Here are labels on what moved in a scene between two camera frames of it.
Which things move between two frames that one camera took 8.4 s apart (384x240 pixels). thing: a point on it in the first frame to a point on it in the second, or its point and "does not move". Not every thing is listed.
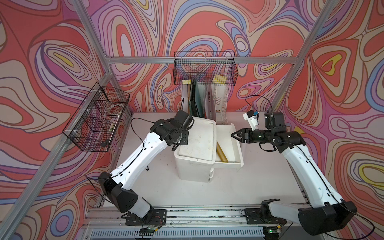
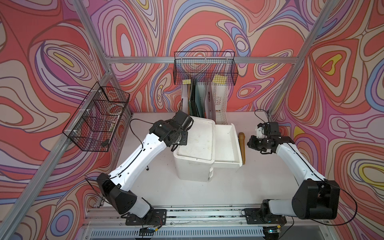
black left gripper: (185, 140) does not move
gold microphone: (221, 153) to (242, 142)
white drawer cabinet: (196, 161) does not move
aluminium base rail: (107, 222) does not move
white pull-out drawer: (230, 146) does not move
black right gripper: (243, 132) to (251, 144)
